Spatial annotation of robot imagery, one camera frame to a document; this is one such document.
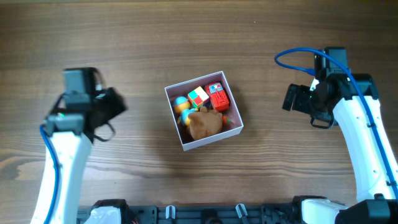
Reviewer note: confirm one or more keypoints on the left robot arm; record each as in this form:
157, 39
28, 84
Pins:
68, 132

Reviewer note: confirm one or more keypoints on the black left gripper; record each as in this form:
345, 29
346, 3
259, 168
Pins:
114, 105

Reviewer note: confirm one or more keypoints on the red toy fire truck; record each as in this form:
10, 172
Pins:
218, 97

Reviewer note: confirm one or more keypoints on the colourful puzzle cube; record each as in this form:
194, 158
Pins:
198, 97

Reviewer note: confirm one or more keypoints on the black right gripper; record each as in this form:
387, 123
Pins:
292, 98

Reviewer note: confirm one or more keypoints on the brown plush toy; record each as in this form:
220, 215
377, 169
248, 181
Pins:
205, 123

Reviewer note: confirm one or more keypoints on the yellow duck toy blue hat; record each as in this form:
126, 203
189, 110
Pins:
183, 108

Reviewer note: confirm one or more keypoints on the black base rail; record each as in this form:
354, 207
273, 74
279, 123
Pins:
266, 213

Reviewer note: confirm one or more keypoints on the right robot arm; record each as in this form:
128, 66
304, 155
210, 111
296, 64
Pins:
350, 101

